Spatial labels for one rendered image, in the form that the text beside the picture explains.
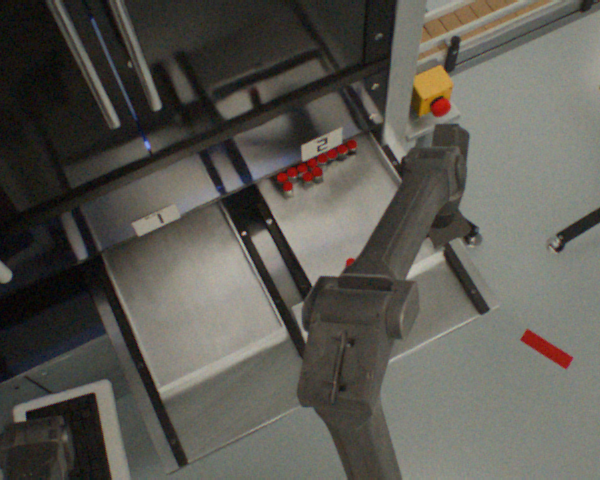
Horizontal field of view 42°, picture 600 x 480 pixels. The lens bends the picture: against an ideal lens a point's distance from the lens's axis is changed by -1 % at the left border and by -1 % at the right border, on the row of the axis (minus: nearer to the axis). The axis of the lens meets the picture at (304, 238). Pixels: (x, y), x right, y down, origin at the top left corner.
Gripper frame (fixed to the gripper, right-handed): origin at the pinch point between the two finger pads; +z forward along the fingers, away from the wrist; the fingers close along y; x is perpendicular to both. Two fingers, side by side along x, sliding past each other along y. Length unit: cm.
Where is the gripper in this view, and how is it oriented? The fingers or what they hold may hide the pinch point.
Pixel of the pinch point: (432, 233)
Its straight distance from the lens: 136.5
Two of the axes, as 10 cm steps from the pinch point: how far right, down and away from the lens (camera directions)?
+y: -4.3, -8.3, 3.5
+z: 0.4, 3.7, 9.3
